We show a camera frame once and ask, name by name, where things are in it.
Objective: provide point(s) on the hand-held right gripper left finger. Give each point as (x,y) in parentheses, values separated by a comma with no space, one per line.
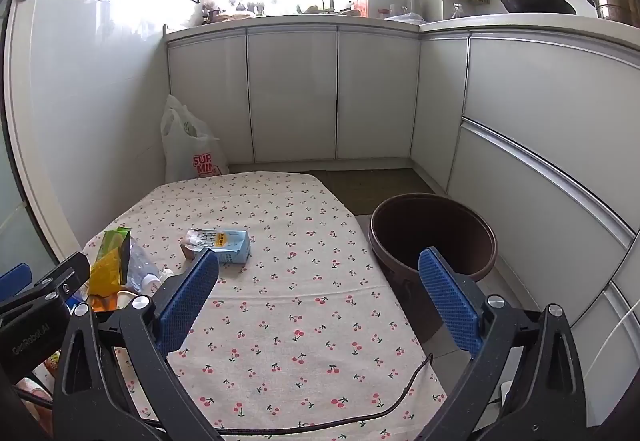
(187,303)

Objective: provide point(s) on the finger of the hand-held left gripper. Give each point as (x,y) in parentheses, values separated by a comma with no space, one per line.
(15,277)
(60,278)

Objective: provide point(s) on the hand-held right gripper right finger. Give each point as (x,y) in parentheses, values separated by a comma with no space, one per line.
(447,308)

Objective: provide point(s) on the yellow green snack packet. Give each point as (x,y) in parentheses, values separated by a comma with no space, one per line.
(107,266)

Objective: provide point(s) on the crushed clear plastic bottle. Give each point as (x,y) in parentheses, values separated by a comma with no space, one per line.
(137,266)

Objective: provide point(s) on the light blue milk carton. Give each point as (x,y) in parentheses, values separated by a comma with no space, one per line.
(230,246)

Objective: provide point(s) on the brown plastic bin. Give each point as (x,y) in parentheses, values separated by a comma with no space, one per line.
(390,261)

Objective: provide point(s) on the frosted glass door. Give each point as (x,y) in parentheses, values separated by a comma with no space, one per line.
(12,241)

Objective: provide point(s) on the cherry print tablecloth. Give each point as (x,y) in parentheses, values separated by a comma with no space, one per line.
(300,281)

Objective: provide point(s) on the white plastic shopping bag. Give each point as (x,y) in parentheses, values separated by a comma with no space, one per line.
(187,156)

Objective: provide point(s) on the white kitchen countertop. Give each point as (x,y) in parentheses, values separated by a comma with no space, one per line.
(500,22)

